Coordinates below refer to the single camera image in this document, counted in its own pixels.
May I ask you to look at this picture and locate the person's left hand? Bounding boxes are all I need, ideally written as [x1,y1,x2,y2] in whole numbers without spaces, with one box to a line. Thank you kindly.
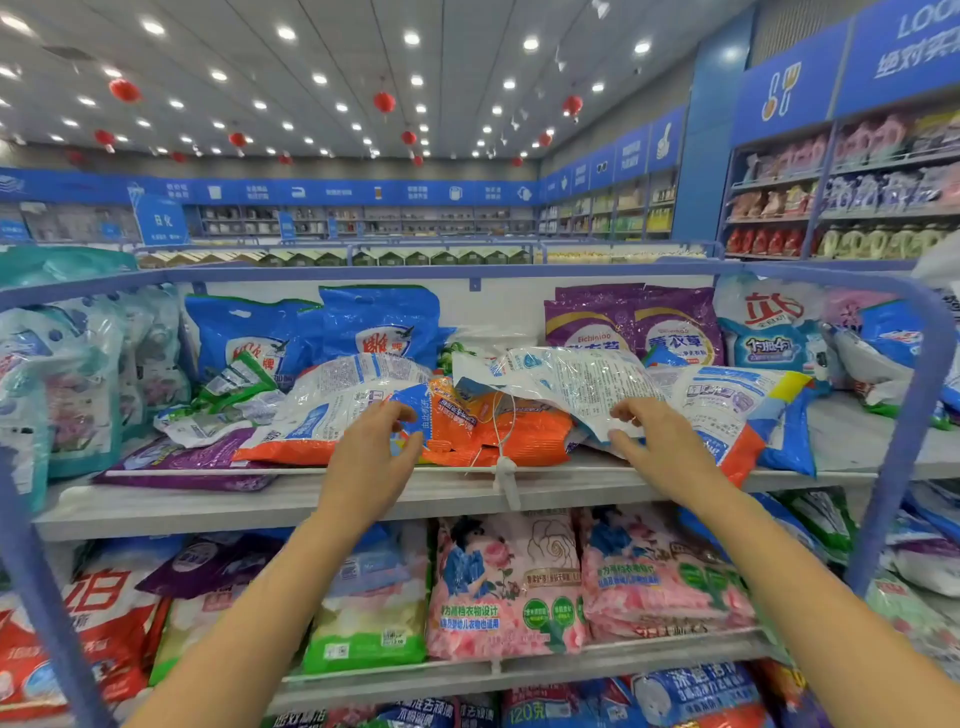
[318,401,425,534]

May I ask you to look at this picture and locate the person's right hand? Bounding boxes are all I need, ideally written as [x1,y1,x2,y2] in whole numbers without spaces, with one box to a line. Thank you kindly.
[607,397,729,511]

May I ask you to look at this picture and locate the pink floral detergent bag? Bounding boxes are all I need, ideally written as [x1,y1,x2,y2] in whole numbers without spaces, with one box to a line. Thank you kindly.
[425,512,592,663]
[578,503,757,640]

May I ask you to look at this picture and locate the grey blue-framed shelf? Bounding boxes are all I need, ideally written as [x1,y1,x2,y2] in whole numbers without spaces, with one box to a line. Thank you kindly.
[0,258,960,728]

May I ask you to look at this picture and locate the white security tag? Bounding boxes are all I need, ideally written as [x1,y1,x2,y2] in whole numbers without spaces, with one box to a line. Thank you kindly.
[493,455,523,513]

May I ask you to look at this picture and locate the orange yellow-swirl detergent bag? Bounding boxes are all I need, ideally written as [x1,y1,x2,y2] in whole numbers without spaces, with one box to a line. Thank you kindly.
[389,374,577,469]

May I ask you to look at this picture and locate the green leaf-print detergent bag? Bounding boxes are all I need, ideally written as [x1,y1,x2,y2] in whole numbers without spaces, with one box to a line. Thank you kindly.
[779,487,860,560]

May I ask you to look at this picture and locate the blue white detergent bag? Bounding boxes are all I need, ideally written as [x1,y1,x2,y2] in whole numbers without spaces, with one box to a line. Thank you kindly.
[712,273,830,376]

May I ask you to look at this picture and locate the purple Eichimoo lavender bag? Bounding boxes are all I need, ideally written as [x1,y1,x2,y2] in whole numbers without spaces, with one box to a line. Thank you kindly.
[137,530,285,601]

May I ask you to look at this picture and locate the red white Libai bags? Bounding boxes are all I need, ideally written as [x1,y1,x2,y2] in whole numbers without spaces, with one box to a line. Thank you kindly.
[0,543,172,723]

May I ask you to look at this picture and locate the plain white detergent bag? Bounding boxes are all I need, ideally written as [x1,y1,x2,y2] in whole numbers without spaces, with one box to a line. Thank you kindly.
[911,232,960,301]

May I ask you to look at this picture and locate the person's right forearm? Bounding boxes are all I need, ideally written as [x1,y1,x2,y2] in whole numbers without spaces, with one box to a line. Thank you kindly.
[674,479,960,728]

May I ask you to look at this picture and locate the person's left forearm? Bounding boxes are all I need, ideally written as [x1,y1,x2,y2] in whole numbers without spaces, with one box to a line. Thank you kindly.
[123,513,391,728]

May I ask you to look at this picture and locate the row of house-shaped cartons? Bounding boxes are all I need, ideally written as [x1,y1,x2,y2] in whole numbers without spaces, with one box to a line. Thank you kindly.
[138,247,534,269]

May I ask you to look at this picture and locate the row of red bottles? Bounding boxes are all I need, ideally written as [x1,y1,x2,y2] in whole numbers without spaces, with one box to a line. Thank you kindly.
[724,224,810,259]

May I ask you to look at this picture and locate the row of pale yellow bottles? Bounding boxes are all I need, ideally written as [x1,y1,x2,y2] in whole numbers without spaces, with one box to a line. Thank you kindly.
[815,223,948,262]

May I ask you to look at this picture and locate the blue hanging aisle sign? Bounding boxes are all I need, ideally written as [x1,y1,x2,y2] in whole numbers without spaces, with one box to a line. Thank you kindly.
[133,193,190,247]

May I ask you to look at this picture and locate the row of pink packets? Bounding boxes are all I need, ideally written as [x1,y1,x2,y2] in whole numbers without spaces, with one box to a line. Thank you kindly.
[742,112,960,181]

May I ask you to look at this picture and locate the group of red lanterns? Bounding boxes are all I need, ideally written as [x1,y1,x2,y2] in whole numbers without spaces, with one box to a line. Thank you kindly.
[63,74,586,170]

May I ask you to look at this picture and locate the blue icon header signs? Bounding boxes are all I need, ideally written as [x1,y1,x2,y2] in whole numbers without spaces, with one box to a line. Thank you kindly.
[731,0,960,148]

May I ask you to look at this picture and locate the group of ceiling spotlights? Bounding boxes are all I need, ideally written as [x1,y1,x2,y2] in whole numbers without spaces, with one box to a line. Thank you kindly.
[0,11,654,163]

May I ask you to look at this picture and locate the blue back wall sign band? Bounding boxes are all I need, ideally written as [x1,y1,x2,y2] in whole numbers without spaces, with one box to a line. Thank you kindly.
[0,166,541,208]

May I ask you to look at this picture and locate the blue side wall sign band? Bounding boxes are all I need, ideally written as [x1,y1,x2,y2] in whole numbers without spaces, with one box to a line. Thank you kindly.
[539,104,688,204]

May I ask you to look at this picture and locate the blue wall column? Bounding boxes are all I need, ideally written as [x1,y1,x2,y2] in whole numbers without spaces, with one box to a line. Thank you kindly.
[671,7,755,245]

